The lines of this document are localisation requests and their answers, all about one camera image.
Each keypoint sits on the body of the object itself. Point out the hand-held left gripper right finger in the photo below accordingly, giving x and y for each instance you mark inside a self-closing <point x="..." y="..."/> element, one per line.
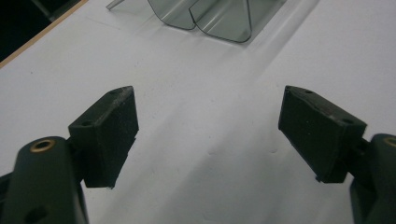
<point x="317" y="137"/>

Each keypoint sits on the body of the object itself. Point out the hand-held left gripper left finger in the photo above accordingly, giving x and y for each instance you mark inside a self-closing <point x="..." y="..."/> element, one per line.
<point x="109" y="137"/>

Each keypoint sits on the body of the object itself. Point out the clear compartment storage box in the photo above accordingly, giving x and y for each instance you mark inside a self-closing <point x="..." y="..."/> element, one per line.
<point x="218" y="18"/>

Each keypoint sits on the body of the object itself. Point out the wooden table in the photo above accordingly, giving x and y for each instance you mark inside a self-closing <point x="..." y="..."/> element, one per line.
<point x="40" y="33"/>

